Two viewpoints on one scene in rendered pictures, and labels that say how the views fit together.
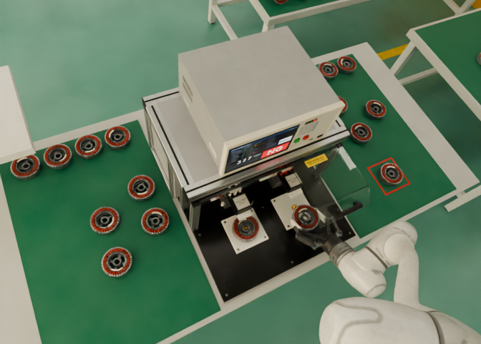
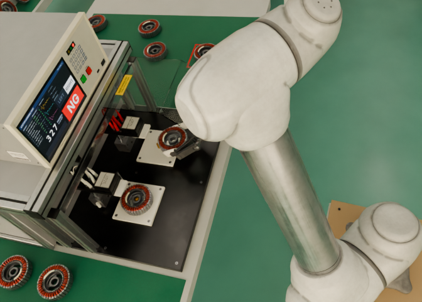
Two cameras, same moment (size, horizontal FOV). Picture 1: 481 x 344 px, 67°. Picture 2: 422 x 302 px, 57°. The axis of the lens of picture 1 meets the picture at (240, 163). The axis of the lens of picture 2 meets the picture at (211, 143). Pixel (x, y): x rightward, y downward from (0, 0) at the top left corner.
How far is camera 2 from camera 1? 41 cm
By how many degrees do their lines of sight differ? 14
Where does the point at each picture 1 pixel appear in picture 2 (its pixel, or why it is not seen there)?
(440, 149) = (222, 6)
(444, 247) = (316, 77)
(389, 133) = (176, 32)
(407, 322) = (231, 38)
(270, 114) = (27, 71)
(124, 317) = not seen: outside the picture
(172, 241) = (88, 280)
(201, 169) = (27, 181)
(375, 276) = not seen: hidden behind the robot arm
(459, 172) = (251, 6)
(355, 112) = (137, 44)
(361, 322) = (197, 75)
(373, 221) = not seen: hidden behind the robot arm
